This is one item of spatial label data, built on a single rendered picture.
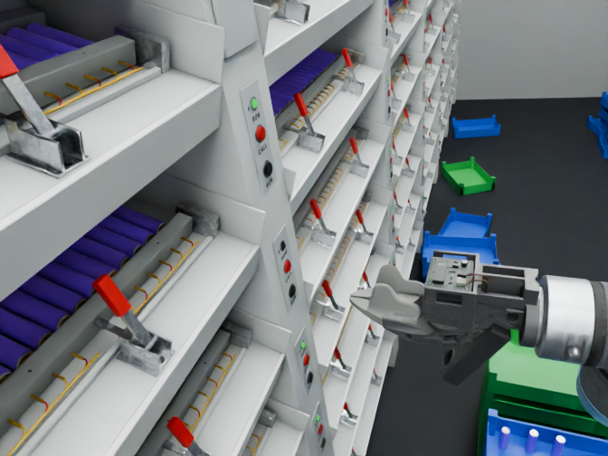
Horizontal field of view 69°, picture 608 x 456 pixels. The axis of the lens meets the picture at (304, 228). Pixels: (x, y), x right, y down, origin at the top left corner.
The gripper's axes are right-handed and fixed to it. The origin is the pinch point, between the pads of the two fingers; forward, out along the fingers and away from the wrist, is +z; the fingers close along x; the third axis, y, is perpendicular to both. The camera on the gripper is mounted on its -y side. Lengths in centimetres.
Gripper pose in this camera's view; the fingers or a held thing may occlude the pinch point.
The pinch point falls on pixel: (359, 303)
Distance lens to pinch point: 58.7
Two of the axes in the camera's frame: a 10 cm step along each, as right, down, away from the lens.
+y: -1.4, -8.3, -5.4
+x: -3.4, 5.5, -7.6
